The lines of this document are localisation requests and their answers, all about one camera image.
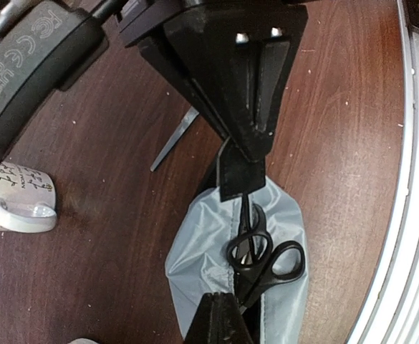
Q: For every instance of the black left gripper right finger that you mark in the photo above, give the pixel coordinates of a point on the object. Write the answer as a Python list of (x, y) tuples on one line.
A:
[(233, 327)]

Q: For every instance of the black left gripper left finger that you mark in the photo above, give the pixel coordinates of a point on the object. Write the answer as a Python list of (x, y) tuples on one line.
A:
[(205, 326)]

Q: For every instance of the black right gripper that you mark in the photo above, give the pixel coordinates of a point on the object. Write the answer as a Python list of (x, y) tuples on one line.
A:
[(229, 59)]

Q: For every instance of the silver scissors black handles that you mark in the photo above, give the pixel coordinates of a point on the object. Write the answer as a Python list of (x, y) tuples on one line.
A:
[(183, 126)]

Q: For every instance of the grey zippered pouch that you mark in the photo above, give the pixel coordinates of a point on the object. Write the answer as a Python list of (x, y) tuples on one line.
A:
[(196, 263)]

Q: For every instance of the thinning scissors black handles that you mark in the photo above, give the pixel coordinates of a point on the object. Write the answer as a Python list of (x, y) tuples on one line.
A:
[(258, 264)]

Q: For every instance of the plain white mug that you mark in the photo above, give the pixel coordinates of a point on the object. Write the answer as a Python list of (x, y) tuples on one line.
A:
[(83, 341)]

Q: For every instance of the white floral mug yellow inside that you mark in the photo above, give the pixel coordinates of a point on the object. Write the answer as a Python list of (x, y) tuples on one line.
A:
[(27, 200)]

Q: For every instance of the aluminium table front rail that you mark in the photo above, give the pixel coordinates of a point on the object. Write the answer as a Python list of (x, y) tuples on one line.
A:
[(390, 313)]

